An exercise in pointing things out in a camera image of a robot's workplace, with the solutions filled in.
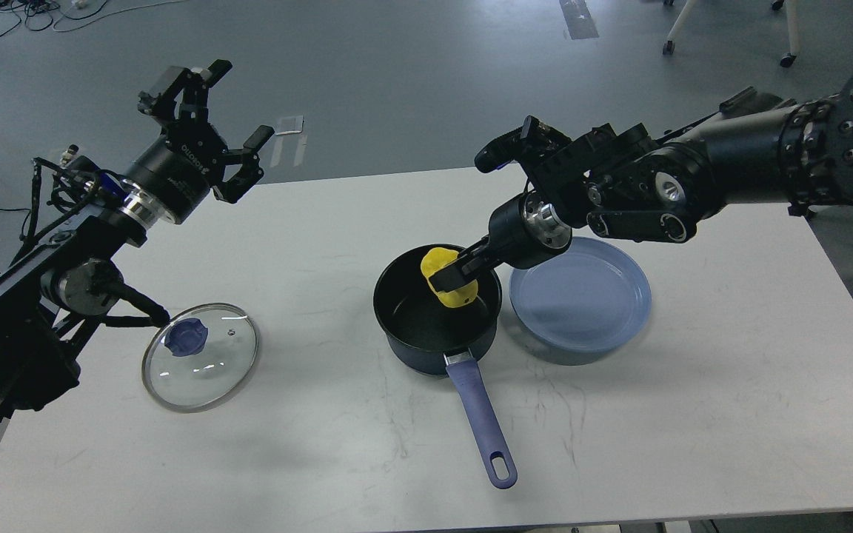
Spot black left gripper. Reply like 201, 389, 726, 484
123, 58, 275, 225

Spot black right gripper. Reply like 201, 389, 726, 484
429, 192, 572, 295

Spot yellow potato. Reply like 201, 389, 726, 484
420, 247, 478, 308

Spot glass lid blue knob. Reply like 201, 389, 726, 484
141, 302, 261, 414

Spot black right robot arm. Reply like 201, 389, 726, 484
426, 74, 853, 293

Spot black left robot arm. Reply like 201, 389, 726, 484
0, 60, 274, 423

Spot dark blue saucepan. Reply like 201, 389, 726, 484
372, 245, 518, 489

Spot blue plate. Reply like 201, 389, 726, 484
502, 236, 652, 366

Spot white rolling chair base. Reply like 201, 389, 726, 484
661, 0, 802, 68

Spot cable bundle on floor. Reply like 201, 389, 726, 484
0, 0, 198, 44

